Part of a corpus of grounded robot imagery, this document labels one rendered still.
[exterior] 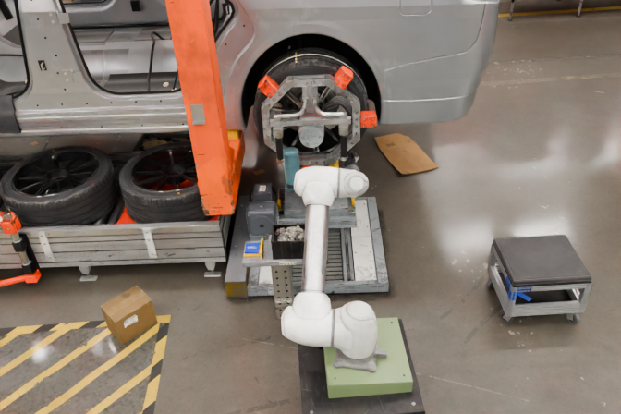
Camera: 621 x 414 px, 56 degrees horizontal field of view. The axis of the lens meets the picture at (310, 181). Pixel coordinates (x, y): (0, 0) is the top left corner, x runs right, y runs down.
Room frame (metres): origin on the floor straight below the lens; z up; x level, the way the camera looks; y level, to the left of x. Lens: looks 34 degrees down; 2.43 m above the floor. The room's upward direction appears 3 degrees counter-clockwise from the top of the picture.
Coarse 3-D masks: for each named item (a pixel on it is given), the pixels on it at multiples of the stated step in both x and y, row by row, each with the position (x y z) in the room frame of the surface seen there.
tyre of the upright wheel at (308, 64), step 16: (304, 48) 3.16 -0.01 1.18; (320, 48) 3.17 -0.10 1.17; (272, 64) 3.15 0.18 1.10; (288, 64) 3.00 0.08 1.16; (304, 64) 2.96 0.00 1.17; (320, 64) 2.96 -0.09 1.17; (336, 64) 3.01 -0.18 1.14; (352, 64) 3.16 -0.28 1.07; (352, 80) 2.95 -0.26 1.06; (256, 96) 2.98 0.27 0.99; (256, 112) 2.97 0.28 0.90; (256, 128) 2.97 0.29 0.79
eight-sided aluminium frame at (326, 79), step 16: (288, 80) 2.88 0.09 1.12; (304, 80) 2.88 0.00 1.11; (320, 80) 2.87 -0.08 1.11; (352, 96) 2.88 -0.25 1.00; (352, 112) 2.91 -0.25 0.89; (352, 128) 2.91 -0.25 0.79; (272, 144) 2.88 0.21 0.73; (352, 144) 2.87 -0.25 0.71; (304, 160) 2.88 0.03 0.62; (320, 160) 2.87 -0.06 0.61; (336, 160) 2.87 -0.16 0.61
